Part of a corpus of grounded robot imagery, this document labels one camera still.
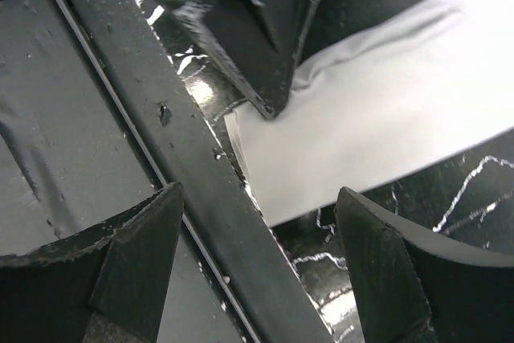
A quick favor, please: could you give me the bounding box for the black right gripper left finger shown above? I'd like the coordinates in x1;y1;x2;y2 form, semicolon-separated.
1;183;184;342

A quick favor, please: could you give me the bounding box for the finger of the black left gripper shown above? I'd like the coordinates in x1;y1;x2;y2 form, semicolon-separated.
160;0;320;119

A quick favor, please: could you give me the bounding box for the grey underwear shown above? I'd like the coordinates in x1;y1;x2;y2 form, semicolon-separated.
225;0;513;227

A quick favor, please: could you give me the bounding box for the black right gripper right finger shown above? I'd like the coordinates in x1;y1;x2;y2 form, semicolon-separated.
336;187;513;342

